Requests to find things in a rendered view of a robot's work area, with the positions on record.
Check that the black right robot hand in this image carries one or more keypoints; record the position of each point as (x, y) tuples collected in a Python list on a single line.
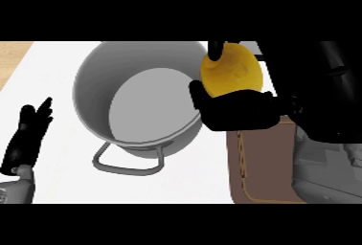
[(240, 111)]

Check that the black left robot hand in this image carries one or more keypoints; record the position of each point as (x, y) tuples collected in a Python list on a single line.
[(24, 140)]

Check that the yellow lemon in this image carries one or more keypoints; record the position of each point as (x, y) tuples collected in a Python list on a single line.
[(234, 71)]

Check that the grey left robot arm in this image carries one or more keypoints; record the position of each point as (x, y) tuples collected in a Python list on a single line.
[(18, 188)]

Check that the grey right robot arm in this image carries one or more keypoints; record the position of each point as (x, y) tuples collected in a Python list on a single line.
[(326, 172)]

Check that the brown tray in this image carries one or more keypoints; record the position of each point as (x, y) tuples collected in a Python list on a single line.
[(264, 166)]

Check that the grey metal pot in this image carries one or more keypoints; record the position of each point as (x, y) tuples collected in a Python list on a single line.
[(151, 105)]

